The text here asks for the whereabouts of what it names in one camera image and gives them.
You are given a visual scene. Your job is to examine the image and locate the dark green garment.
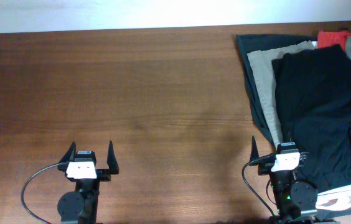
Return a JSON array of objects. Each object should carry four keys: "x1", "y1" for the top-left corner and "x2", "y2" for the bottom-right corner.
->
[{"x1": 236, "y1": 34, "x2": 317, "y2": 146}]

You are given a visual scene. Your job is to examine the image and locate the white printed garment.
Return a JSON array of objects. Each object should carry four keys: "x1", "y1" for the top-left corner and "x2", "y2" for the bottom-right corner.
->
[{"x1": 316, "y1": 184, "x2": 351, "y2": 212}]

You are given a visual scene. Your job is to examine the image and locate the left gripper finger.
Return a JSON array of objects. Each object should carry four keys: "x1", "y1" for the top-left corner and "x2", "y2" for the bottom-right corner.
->
[
  {"x1": 59, "y1": 141, "x2": 76, "y2": 163},
  {"x1": 106, "y1": 141, "x2": 119, "y2": 174}
]

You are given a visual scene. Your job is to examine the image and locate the red garment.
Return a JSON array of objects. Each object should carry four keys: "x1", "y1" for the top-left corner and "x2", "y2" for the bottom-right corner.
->
[{"x1": 317, "y1": 30, "x2": 351, "y2": 51}]

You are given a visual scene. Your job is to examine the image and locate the black shorts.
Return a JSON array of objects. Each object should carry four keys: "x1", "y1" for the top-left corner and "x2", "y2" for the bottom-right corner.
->
[{"x1": 271, "y1": 45, "x2": 351, "y2": 192}]

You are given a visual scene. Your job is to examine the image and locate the khaki beige shorts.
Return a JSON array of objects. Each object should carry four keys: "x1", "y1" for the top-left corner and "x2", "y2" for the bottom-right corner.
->
[{"x1": 247, "y1": 41, "x2": 351, "y2": 151}]

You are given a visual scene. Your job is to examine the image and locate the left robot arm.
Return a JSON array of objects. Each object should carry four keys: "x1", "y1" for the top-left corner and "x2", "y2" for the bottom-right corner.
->
[{"x1": 57, "y1": 142, "x2": 119, "y2": 224}]

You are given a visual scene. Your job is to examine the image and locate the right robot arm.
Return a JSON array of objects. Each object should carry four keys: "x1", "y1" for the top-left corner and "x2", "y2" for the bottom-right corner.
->
[{"x1": 244, "y1": 137, "x2": 317, "y2": 223}]

